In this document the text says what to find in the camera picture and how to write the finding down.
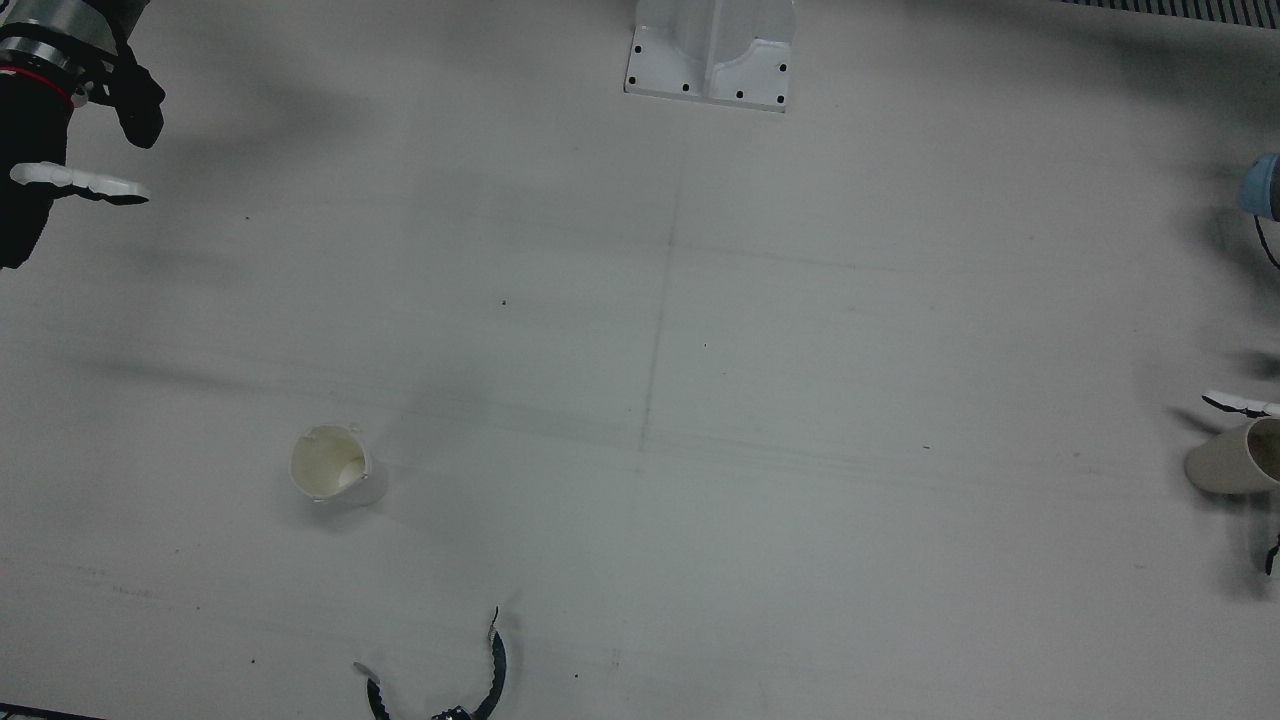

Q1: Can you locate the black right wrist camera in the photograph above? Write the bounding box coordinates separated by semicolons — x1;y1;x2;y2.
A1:
80;45;167;151

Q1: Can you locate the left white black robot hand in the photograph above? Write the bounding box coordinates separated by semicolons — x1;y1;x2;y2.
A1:
1203;390;1280;576

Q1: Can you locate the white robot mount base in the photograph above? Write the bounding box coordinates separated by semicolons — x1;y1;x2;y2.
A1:
624;0;798;113

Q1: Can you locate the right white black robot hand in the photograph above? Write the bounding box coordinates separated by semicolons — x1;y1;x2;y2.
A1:
0;75;153;271

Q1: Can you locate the grey slatted cover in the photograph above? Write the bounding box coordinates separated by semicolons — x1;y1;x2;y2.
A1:
1055;0;1280;23

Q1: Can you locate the black white claw fixture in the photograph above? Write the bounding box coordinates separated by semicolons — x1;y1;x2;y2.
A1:
352;605;509;720

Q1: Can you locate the beige cup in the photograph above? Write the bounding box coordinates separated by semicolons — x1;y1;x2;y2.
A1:
1184;417;1280;496

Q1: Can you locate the white plastic cup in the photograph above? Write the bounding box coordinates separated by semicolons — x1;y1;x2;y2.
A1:
289;423;389;508

